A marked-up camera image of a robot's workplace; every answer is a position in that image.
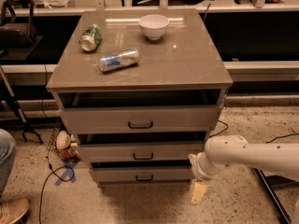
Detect wire basket with toys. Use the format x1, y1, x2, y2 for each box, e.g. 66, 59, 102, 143
47, 121, 80, 161

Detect black floor cable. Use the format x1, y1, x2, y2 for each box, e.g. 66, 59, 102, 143
38, 115, 76, 224
207, 119, 299, 145

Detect person leg in jeans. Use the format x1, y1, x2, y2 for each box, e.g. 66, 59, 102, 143
0, 129, 17, 197

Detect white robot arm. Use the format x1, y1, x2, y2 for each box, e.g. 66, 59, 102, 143
188, 135, 299, 204

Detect green soda can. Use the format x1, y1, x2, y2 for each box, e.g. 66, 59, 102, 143
79, 24, 102, 52

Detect grey drawer cabinet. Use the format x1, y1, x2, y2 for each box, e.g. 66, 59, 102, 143
46, 8, 234, 189

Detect white bowl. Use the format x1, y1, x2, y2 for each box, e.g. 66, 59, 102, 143
138, 14, 169, 40

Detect black tripod leg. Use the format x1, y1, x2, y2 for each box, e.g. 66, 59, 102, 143
0, 64, 43, 144

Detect blue silver soda can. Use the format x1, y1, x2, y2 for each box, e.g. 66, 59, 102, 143
99, 49, 139, 73

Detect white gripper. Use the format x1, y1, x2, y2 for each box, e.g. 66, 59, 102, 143
188, 152, 215, 205

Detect grey drawer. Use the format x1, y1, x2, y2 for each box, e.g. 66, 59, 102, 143
90, 160, 194, 184
75, 131, 207, 162
57, 89, 223, 134

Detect black metal stand leg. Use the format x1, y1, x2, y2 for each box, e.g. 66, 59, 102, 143
254, 169, 298, 224

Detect blue tape cross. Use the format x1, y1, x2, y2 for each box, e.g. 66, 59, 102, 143
54, 159, 79, 186

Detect black floor cable right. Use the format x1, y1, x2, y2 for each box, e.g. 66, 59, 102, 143
207, 119, 299, 145

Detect black floor cable left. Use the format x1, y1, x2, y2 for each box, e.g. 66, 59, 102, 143
38, 115, 76, 224

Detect dark chair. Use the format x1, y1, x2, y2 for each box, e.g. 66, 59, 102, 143
0, 0, 42, 61

